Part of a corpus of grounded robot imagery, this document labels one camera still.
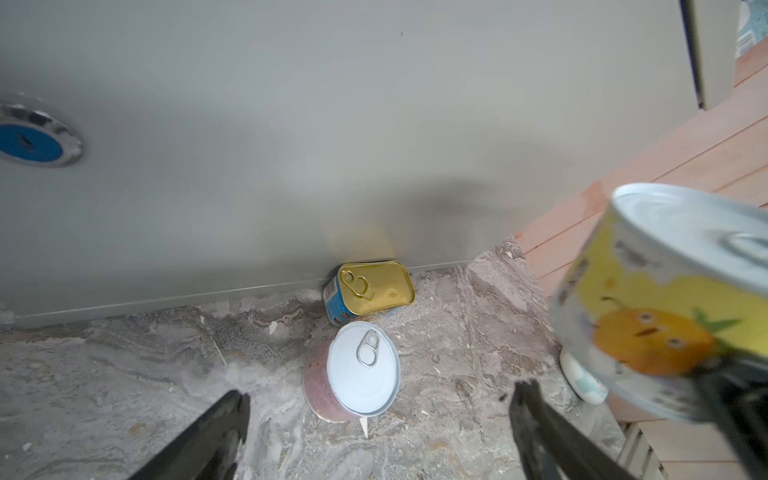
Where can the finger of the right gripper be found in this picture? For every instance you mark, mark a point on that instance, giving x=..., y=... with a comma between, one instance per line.
x=733, y=388

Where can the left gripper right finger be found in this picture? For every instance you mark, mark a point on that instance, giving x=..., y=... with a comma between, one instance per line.
x=549, y=446

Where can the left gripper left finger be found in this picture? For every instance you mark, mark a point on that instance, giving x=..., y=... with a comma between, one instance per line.
x=208, y=448

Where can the white lid can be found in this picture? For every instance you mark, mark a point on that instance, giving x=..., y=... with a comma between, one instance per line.
x=353, y=376
x=669, y=277

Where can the gold rectangular sardine tin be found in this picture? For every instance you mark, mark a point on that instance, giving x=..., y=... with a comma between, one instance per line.
x=361, y=289

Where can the white round clock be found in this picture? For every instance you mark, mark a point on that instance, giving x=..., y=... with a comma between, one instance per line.
x=583, y=383

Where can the grey metal cabinet box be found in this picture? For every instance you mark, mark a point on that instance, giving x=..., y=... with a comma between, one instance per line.
x=172, y=152

